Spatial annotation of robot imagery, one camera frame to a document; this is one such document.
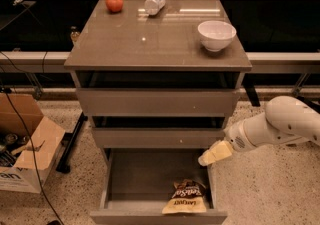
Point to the grey drawer cabinet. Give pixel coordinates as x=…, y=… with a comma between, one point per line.
x=133, y=50

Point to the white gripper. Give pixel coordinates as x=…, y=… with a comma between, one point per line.
x=234, y=139

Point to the brown chip bag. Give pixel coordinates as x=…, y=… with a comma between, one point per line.
x=187, y=198

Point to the black table leg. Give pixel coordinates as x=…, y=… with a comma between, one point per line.
x=251, y=91
x=68, y=142

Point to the black table leg right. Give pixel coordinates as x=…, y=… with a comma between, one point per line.
x=251, y=91

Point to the grey top drawer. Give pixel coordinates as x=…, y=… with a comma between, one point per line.
x=158, y=102

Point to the white bowl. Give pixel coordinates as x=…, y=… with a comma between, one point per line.
x=216, y=35

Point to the red apple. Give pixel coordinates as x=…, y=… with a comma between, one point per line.
x=114, y=6

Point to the grey middle drawer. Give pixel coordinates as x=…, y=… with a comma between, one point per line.
x=157, y=132

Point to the black table leg left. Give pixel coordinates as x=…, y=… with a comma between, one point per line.
x=68, y=142

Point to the small bottle behind cabinet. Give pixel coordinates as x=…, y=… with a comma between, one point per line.
x=74, y=34

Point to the grey bottom drawer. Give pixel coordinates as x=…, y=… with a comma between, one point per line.
x=140, y=182

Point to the cardboard box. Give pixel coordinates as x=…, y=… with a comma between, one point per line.
x=27, y=163

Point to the clear plastic water bottle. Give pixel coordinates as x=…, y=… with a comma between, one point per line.
x=152, y=7

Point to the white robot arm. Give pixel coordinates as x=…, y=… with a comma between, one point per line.
x=286, y=120

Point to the grey drawer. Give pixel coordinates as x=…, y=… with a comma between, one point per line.
x=157, y=132
x=140, y=182
x=158, y=102

